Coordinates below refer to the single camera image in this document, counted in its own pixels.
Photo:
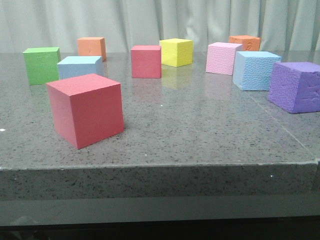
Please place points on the smooth light blue foam cube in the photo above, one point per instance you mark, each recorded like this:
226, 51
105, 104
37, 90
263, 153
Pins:
73, 66

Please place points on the textured light blue foam cube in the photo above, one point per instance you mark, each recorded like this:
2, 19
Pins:
252, 70

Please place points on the small red foam cube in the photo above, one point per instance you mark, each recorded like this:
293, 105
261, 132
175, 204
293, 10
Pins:
146, 61

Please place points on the yellow foam cube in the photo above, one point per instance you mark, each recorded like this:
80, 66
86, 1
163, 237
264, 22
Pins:
176, 52

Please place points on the large red foam cube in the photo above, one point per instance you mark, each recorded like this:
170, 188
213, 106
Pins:
86, 109

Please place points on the pink foam cube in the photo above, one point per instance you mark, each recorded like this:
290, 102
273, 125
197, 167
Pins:
221, 57

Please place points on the left orange foam cube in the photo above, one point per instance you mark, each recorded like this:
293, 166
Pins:
92, 46

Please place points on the orange foam cube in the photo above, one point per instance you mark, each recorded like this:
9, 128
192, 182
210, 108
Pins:
92, 46
249, 43

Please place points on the right orange foam cube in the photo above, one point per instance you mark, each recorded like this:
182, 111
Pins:
249, 43

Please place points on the green foam cube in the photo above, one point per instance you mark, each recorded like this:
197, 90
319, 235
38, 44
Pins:
41, 64

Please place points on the purple foam cube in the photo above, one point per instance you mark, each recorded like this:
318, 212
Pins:
295, 87

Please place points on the grey-green curtain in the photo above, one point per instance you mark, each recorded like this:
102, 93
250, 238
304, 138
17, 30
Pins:
282, 25

